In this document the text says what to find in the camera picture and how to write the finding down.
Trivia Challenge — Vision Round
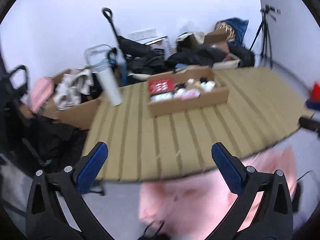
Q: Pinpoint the woven basket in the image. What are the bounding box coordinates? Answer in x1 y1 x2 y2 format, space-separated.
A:
215 22 237 42

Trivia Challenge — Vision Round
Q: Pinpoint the white spray bottle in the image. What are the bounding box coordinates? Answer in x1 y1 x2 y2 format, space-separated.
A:
200 80 216 92

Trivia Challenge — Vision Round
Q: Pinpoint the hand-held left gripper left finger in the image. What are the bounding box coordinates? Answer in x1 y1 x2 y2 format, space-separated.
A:
26 141 113 240

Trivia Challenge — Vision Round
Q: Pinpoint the black fabric wagon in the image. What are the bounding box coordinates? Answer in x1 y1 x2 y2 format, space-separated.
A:
102 7 173 85

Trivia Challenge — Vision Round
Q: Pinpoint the white tumbler with handle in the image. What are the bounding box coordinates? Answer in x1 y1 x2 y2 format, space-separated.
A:
84 44 123 106

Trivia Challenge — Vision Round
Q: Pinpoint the large cardboard box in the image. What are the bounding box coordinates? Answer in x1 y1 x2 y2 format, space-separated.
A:
41 69 103 130

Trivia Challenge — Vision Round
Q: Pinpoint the black jacket heap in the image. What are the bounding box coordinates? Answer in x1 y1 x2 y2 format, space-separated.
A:
165 44 255 70

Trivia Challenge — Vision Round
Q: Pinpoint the white cloth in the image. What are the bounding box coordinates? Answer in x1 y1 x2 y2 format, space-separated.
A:
53 69 94 110

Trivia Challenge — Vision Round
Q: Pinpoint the long cardboard box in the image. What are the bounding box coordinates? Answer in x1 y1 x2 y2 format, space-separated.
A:
147 66 230 117

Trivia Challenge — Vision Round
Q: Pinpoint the black tripod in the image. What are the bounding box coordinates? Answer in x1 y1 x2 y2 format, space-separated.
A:
250 4 281 69

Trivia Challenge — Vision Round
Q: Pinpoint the white pink snap notebook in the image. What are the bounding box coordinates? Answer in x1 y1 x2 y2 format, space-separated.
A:
172 89 202 99

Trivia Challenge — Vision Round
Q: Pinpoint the pink clothing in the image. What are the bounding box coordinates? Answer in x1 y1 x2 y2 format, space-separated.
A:
139 147 298 237

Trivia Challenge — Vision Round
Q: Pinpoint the white printed carton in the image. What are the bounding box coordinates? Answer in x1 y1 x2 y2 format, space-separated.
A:
145 36 173 55

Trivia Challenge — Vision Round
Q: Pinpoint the pink bag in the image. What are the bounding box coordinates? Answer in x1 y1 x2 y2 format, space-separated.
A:
29 77 55 113

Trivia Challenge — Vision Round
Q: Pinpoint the white wall paper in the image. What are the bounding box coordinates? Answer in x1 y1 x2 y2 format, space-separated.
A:
130 29 157 40

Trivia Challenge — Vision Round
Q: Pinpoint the blue cloth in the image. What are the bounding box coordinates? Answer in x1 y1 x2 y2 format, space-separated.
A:
222 17 249 49

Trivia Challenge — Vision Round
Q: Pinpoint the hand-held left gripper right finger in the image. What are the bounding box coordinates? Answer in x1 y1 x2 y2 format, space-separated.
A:
211 142 293 240

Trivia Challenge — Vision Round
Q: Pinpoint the brown cardboard box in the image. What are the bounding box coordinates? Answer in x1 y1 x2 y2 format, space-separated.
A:
205 29 232 53
176 32 200 53

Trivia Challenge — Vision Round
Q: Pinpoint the red printed box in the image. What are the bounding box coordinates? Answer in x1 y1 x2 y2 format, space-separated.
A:
149 79 175 95

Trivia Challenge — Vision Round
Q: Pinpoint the red container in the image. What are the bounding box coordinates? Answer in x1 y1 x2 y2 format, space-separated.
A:
311 82 320 103

